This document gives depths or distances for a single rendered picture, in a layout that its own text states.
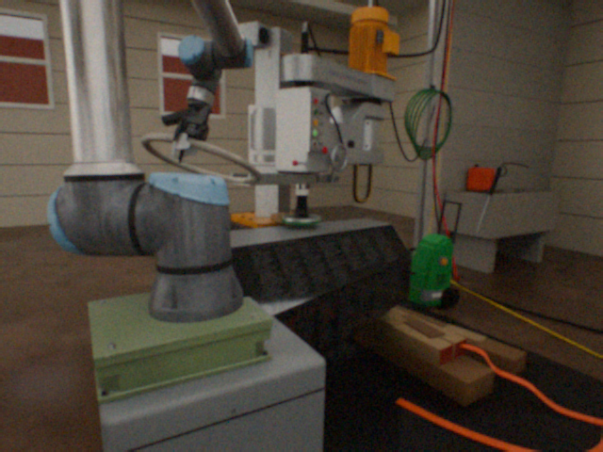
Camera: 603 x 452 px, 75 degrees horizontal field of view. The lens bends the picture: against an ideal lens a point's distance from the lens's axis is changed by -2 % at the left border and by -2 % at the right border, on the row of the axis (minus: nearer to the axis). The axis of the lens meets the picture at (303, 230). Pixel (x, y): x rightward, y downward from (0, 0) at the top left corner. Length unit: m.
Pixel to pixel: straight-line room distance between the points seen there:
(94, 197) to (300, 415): 0.57
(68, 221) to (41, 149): 6.94
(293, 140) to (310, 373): 1.45
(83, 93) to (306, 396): 0.70
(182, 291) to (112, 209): 0.20
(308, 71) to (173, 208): 1.43
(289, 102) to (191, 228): 1.42
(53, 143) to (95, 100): 6.94
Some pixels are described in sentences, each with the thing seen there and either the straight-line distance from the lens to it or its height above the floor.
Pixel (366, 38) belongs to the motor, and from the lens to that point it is 2.69.
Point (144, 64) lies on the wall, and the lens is 8.02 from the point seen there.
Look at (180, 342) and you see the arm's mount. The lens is 0.72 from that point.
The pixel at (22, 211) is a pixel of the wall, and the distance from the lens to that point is 7.89.
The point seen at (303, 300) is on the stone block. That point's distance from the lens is 1.72.
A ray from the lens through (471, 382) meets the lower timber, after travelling 2.26.
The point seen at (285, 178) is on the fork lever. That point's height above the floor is 1.12.
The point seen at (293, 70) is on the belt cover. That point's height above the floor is 1.64.
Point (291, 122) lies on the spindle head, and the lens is 2.07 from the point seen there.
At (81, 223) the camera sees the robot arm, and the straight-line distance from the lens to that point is 0.85.
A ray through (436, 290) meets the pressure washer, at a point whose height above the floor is 0.15.
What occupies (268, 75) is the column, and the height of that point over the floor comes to 1.75.
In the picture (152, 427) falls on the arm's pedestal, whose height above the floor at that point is 0.82.
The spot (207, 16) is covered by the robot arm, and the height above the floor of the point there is 1.59.
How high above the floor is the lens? 1.24
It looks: 11 degrees down
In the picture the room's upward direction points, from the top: 1 degrees clockwise
